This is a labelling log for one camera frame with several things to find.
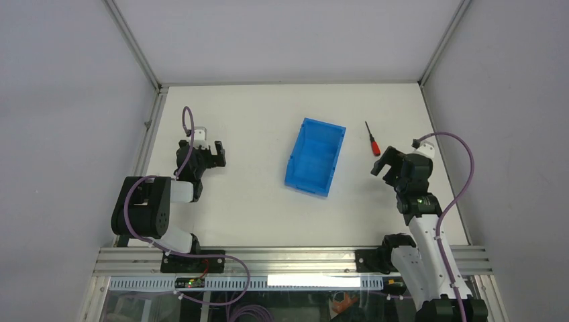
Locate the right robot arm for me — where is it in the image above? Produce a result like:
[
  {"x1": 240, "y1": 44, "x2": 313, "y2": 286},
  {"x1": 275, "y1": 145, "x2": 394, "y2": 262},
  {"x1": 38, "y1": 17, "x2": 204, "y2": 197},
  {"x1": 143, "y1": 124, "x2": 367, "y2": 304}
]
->
[{"x1": 371, "y1": 146, "x2": 488, "y2": 321}]

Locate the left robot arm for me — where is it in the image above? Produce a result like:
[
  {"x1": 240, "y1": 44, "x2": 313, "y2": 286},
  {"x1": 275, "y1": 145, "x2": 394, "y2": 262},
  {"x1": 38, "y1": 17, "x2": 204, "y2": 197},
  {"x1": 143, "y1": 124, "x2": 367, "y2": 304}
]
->
[{"x1": 111, "y1": 140, "x2": 226, "y2": 272}]

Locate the blue plastic storage bin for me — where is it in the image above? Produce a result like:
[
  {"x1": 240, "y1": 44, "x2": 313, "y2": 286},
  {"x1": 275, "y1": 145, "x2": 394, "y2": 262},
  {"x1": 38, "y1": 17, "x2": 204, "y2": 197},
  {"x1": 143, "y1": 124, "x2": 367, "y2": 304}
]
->
[{"x1": 284, "y1": 118, "x2": 346, "y2": 197}]

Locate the small green circuit board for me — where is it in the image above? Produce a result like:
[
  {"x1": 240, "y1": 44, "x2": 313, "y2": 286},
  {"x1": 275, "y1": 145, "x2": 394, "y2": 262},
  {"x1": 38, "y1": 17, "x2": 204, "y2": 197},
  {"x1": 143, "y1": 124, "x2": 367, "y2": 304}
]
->
[{"x1": 174, "y1": 277, "x2": 205, "y2": 289}]

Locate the red handled screwdriver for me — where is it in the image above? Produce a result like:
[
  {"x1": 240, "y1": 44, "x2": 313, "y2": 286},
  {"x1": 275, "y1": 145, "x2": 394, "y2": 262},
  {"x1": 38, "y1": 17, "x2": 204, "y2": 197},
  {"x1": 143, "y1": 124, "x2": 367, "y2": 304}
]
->
[{"x1": 364, "y1": 121, "x2": 381, "y2": 156}]

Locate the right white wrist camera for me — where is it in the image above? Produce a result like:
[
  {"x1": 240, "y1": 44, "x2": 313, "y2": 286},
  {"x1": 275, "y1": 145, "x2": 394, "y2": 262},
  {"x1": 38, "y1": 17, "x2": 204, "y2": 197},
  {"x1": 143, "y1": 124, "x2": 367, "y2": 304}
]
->
[{"x1": 411, "y1": 140, "x2": 435, "y2": 159}]

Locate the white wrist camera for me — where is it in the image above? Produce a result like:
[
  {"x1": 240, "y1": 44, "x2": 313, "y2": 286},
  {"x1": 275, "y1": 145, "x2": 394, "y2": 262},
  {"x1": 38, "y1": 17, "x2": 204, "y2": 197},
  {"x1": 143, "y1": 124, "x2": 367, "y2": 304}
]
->
[
  {"x1": 192, "y1": 127, "x2": 210, "y2": 150},
  {"x1": 411, "y1": 140, "x2": 435, "y2": 159}
]

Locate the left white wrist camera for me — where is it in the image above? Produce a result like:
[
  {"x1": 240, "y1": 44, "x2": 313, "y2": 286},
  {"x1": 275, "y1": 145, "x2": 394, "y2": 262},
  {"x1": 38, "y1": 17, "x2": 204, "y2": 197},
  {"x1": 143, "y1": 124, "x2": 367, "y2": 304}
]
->
[{"x1": 192, "y1": 127, "x2": 210, "y2": 150}]

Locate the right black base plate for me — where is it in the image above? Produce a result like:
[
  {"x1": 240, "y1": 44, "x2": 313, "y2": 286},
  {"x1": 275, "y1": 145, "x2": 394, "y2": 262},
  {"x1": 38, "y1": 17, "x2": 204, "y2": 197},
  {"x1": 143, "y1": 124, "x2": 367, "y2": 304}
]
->
[{"x1": 354, "y1": 247, "x2": 397, "y2": 274}]

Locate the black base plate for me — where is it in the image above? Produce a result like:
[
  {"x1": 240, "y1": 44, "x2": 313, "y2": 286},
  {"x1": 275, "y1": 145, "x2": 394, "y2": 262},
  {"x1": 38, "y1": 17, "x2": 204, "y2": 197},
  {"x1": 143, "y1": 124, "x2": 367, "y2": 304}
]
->
[
  {"x1": 160, "y1": 249, "x2": 225, "y2": 274},
  {"x1": 354, "y1": 247, "x2": 397, "y2": 274}
]

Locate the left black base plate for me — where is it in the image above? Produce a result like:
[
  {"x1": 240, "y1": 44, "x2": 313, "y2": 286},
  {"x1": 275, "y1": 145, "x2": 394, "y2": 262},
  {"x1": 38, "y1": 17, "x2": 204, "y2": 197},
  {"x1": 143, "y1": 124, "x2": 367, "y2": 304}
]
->
[{"x1": 160, "y1": 249, "x2": 225, "y2": 274}]

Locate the aluminium front rail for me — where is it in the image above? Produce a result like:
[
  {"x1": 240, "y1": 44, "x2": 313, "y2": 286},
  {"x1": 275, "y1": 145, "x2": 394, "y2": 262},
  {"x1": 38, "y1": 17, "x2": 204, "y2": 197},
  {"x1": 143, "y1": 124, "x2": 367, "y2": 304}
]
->
[{"x1": 92, "y1": 245, "x2": 493, "y2": 278}]

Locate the white slotted cable duct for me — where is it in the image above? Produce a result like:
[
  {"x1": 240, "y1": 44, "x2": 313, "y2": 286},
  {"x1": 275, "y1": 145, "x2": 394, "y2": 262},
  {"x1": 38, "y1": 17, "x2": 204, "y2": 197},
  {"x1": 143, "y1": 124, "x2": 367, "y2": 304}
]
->
[{"x1": 109, "y1": 274, "x2": 403, "y2": 292}]

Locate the right aluminium frame post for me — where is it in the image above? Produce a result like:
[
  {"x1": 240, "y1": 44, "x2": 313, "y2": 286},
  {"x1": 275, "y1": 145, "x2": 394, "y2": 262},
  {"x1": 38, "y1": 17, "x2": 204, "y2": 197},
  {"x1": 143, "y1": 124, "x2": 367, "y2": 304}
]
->
[{"x1": 418, "y1": 0, "x2": 472, "y2": 89}]

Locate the aluminium frame post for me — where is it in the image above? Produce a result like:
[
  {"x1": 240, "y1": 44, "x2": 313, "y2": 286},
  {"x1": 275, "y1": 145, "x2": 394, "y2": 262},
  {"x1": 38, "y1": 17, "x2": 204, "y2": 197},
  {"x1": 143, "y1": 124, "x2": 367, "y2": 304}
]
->
[
  {"x1": 418, "y1": 0, "x2": 472, "y2": 89},
  {"x1": 102, "y1": 0, "x2": 162, "y2": 91}
]

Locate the left aluminium frame post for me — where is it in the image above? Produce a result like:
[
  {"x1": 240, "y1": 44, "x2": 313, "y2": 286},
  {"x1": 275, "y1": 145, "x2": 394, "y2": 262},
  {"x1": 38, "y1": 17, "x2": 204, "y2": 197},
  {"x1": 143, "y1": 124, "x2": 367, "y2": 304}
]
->
[{"x1": 102, "y1": 0, "x2": 162, "y2": 91}]

